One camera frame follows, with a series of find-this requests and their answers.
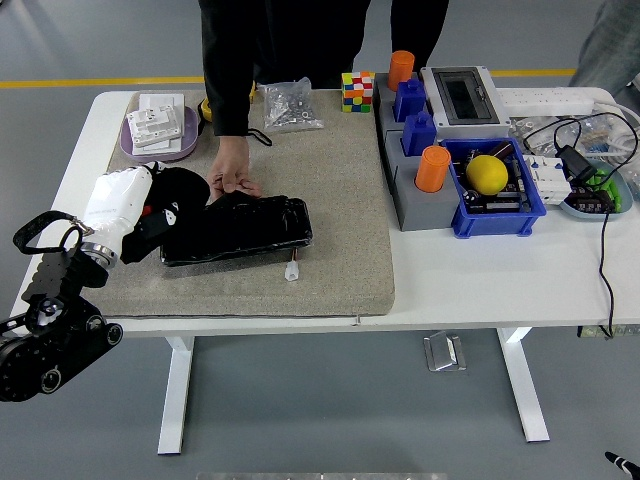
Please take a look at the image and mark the yellow ball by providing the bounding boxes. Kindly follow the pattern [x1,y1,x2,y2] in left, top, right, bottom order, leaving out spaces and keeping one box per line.
[465,154,510,197]

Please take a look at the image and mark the light blue dish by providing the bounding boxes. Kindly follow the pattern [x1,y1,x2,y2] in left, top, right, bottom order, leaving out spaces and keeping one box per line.
[558,159,635,222]

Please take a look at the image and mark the orange cylinder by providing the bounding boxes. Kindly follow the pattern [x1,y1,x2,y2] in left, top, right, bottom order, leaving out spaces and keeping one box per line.
[387,49,416,93]
[414,145,453,194]

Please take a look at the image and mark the multicolour puzzle cube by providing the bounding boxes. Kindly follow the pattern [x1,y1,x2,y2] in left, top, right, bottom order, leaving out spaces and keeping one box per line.
[341,70,376,113]

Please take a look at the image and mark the grey electrical distribution box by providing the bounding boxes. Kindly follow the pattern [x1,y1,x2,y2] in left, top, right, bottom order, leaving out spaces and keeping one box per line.
[418,64,513,143]

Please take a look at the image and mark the white wall socket module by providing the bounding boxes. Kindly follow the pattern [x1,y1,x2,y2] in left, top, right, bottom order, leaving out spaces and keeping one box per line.
[125,106,184,148]

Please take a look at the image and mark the black terminal block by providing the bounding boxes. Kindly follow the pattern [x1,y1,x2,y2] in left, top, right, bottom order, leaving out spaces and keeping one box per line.
[569,184,616,215]

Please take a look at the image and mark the bystander person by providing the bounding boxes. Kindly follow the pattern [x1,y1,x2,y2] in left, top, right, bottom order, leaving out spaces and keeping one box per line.
[568,0,640,101]

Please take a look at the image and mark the metal floor socket plate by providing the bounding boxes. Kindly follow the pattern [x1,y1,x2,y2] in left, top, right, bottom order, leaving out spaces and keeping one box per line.
[423,330,468,373]

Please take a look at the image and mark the white circuit breaker block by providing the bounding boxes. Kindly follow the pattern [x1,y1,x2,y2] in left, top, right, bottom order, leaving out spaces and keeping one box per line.
[522,153,573,206]

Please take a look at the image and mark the clear bag of screws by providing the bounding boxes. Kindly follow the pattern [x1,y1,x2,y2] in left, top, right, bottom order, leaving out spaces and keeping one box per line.
[258,76,325,134]

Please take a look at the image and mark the clear bag of rings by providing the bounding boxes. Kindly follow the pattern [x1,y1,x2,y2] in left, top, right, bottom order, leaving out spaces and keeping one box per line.
[509,115,557,156]

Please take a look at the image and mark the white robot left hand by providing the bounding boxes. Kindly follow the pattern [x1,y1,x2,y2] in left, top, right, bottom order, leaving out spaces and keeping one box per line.
[81,160,181,252]

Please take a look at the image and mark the black power adapter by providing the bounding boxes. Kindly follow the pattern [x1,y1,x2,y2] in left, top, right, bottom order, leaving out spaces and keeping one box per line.
[555,144,599,185]

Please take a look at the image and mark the blue block peg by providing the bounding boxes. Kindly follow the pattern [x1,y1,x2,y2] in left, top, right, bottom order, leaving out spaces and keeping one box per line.
[392,78,428,124]
[401,110,438,158]

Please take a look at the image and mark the grey peg holder base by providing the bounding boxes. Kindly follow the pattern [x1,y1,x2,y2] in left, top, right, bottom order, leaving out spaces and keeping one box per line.
[373,72,435,139]
[383,128,464,233]

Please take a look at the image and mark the white power strip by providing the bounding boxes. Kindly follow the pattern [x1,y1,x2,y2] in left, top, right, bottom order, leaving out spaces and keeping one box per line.
[497,87,596,117]

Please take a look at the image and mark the white wall switch plate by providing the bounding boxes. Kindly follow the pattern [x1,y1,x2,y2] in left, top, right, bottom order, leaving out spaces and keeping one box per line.
[137,92,178,116]
[130,135,184,156]

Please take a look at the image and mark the blue plastic bin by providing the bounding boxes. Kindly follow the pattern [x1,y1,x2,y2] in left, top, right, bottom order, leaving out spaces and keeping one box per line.
[439,137,548,240]

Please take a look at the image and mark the white table leg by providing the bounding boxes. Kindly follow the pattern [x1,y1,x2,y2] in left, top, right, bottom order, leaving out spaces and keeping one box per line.
[496,327,551,444]
[157,335,196,456]

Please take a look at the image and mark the black circuit board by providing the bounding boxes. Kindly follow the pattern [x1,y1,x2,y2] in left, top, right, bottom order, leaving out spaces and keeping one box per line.
[460,147,534,215]

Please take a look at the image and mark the green plastic parts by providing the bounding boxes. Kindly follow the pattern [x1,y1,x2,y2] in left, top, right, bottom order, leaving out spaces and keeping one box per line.
[584,168,624,211]

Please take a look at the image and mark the grey-brown mat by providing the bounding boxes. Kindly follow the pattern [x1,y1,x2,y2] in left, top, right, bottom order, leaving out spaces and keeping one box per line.
[64,88,396,320]

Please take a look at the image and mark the black rag with red patch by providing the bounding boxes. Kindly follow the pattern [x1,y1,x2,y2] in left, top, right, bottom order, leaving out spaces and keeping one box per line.
[119,166,212,266]

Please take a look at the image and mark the thick white cable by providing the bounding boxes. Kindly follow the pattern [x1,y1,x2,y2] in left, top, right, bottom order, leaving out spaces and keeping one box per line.
[592,99,640,151]

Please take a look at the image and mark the brown cylindrical part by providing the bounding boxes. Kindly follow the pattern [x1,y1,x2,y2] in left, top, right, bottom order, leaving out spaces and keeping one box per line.
[488,139,516,161]

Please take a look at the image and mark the purple tray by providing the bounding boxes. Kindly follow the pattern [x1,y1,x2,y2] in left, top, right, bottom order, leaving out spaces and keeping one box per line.
[118,105,201,164]

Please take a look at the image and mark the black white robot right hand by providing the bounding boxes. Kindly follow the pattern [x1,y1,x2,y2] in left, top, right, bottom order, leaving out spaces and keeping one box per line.
[603,451,640,476]

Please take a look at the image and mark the person's right hand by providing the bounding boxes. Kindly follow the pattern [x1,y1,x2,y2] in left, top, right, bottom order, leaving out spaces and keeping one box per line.
[206,134,263,201]

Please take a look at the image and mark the thin black cord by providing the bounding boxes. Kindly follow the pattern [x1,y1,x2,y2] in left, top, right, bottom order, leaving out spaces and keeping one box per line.
[522,110,640,340]

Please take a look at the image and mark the clear bag of blue parts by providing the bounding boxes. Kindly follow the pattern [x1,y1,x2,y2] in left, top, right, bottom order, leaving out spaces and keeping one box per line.
[552,113,629,157]

